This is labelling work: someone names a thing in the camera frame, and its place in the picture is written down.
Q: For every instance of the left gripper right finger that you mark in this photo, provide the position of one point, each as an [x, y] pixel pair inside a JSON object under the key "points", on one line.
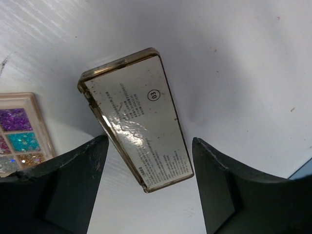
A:
{"points": [[238, 199]]}

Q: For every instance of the gold rectangular palette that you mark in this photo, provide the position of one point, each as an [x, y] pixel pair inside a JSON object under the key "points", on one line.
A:
{"points": [[132, 100]]}

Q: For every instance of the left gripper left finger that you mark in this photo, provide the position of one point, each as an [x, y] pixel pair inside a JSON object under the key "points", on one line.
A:
{"points": [[57, 196]]}

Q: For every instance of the glitter eyeshadow palette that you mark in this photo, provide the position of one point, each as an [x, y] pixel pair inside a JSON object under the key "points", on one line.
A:
{"points": [[24, 139]]}

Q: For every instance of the three-compartment organizer tray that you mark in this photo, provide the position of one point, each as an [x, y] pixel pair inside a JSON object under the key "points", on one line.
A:
{"points": [[303, 171]]}

